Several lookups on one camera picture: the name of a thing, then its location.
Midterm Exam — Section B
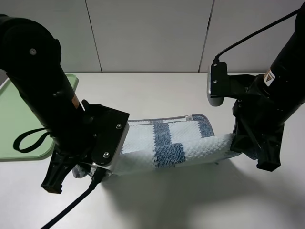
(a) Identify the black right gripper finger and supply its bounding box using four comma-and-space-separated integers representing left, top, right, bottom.
231, 115, 260, 155
256, 125, 284, 171

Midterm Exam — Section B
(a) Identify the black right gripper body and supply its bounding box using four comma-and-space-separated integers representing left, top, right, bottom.
226, 74, 305, 140

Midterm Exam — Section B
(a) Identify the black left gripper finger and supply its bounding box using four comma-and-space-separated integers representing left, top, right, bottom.
41, 146, 79, 194

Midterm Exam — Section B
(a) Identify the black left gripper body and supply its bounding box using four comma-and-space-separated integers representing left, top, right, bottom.
51, 99, 129, 167

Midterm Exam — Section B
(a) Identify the blue white striped towel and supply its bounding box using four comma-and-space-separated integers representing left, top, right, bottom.
71, 113, 260, 179

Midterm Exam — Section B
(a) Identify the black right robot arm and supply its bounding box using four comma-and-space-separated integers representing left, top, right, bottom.
231, 6, 305, 172

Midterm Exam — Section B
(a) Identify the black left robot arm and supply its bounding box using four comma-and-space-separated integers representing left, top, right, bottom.
0, 14, 129, 194

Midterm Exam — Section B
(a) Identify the green plastic tray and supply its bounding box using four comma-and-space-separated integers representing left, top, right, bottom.
0, 73, 79, 162

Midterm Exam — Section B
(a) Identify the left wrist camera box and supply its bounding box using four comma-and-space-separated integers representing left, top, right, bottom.
91, 123, 129, 177

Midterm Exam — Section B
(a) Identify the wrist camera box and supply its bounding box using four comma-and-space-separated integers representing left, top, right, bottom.
207, 61, 229, 107
91, 123, 129, 177

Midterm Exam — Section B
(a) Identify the black left camera cable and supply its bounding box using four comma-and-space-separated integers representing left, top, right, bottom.
39, 167, 108, 229

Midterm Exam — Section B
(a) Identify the black camera cable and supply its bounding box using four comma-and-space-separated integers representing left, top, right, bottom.
213, 7, 303, 66
39, 167, 108, 229

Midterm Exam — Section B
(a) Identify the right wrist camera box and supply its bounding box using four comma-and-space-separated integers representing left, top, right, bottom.
207, 61, 229, 107

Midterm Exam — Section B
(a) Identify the black left arm strap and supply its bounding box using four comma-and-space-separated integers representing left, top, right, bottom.
13, 127, 53, 151

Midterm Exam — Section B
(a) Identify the black right camera cable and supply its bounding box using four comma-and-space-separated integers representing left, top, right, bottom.
213, 7, 303, 66

